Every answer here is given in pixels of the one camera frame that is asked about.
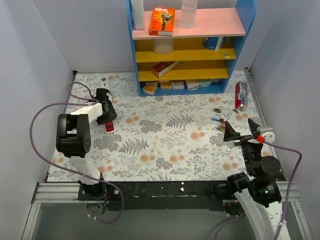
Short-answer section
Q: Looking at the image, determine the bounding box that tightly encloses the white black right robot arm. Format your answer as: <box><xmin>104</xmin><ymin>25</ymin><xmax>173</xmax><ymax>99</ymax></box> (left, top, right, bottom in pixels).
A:
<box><xmin>223</xmin><ymin>119</ymin><xmax>291</xmax><ymax>240</ymax></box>

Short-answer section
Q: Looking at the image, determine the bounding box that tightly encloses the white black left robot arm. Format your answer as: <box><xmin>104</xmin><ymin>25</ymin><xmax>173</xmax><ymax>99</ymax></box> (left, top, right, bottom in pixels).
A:
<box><xmin>56</xmin><ymin>88</ymin><xmax>117</xmax><ymax>200</ymax></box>

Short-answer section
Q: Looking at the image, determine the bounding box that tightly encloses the white air conditioner remote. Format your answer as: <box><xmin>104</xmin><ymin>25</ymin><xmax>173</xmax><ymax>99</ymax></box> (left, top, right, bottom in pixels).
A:
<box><xmin>100</xmin><ymin>77</ymin><xmax>110</xmax><ymax>90</ymax></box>

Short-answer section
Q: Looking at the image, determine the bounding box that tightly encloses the red toothpaste box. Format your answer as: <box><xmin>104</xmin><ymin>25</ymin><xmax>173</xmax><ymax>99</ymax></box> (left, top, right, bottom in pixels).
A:
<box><xmin>235</xmin><ymin>81</ymin><xmax>248</xmax><ymax>111</ymax></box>

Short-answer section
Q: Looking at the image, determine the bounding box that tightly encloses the yellow red small box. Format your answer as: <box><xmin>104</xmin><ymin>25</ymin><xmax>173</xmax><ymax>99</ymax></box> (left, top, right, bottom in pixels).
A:
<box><xmin>142</xmin><ymin>81</ymin><xmax>159</xmax><ymax>96</ymax></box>

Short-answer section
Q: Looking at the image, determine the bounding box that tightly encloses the tissue pack green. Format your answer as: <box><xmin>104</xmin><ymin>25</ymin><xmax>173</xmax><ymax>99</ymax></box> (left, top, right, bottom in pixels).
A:
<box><xmin>198</xmin><ymin>79</ymin><xmax>212</xmax><ymax>88</ymax></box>

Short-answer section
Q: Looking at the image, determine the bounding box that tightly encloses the white translucent cup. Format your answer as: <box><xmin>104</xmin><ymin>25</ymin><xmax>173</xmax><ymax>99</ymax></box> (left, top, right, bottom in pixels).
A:
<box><xmin>152</xmin><ymin>38</ymin><xmax>174</xmax><ymax>55</ymax></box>

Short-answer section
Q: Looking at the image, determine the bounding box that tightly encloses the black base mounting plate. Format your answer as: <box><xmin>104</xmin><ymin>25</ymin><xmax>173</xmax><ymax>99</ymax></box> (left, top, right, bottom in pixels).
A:
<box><xmin>77</xmin><ymin>180</ymin><xmax>244</xmax><ymax>215</ymax></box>

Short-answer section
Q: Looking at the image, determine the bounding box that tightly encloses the blue shelf unit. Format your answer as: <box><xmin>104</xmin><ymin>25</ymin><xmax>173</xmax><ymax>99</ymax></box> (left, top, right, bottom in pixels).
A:
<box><xmin>126</xmin><ymin>0</ymin><xmax>258</xmax><ymax>97</ymax></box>

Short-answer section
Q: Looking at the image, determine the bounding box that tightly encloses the orange razor box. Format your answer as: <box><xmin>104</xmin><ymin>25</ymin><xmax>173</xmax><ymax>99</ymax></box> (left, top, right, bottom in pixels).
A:
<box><xmin>149</xmin><ymin>6</ymin><xmax>176</xmax><ymax>37</ymax></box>

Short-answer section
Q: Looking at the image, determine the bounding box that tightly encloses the white bottle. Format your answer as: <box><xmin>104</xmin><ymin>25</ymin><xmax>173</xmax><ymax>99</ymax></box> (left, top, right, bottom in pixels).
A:
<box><xmin>130</xmin><ymin>0</ymin><xmax>145</xmax><ymax>30</ymax></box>

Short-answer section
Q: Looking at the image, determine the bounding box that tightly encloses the clear plastic bottle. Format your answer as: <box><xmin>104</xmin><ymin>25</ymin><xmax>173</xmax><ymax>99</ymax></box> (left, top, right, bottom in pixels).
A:
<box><xmin>180</xmin><ymin>0</ymin><xmax>198</xmax><ymax>29</ymax></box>

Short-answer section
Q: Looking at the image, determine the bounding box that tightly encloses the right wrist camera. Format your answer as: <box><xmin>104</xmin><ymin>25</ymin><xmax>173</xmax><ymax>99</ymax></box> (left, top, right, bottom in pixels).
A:
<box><xmin>256</xmin><ymin>126</ymin><xmax>276</xmax><ymax>143</ymax></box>

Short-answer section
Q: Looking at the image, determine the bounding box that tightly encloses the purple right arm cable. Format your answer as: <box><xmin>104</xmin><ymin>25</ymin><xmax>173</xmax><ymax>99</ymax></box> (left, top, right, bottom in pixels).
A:
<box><xmin>211</xmin><ymin>140</ymin><xmax>303</xmax><ymax>240</ymax></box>

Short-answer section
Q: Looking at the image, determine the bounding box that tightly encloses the aluminium frame rail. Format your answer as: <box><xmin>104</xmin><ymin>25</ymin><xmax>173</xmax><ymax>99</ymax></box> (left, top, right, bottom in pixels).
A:
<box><xmin>31</xmin><ymin>182</ymin><xmax>83</xmax><ymax>204</ymax></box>

